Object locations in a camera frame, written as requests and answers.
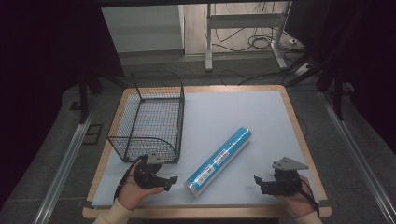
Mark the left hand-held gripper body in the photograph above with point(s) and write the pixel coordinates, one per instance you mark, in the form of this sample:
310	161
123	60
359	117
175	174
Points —
146	174

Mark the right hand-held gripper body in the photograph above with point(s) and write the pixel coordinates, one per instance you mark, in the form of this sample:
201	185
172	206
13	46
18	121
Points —
288	180

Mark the person's left hand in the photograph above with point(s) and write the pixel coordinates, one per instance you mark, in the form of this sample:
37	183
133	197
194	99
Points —
132	194

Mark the person's right hand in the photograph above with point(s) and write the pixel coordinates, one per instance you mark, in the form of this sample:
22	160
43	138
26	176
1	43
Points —
295	205

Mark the blue plastic wrap roll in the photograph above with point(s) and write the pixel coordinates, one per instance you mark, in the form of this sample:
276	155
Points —
218	161

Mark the black floor plate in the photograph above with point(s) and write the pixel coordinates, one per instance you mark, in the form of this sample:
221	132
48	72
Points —
92	134

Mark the pale blue table mat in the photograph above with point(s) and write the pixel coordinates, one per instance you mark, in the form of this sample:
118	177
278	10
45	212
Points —
236	118

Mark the black stand leg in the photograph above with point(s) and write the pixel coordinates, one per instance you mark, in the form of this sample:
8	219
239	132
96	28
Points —
338	99
83	99

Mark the white power strip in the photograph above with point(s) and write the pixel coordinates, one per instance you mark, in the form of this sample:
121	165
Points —
295	43

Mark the white board panel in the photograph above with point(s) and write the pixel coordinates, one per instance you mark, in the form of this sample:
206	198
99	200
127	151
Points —
143	28

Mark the aluminium floor rail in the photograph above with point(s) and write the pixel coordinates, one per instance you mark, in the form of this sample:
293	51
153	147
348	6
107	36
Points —
65	165
358	155

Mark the white metal desk frame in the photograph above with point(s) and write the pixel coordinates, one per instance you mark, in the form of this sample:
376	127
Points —
246	21

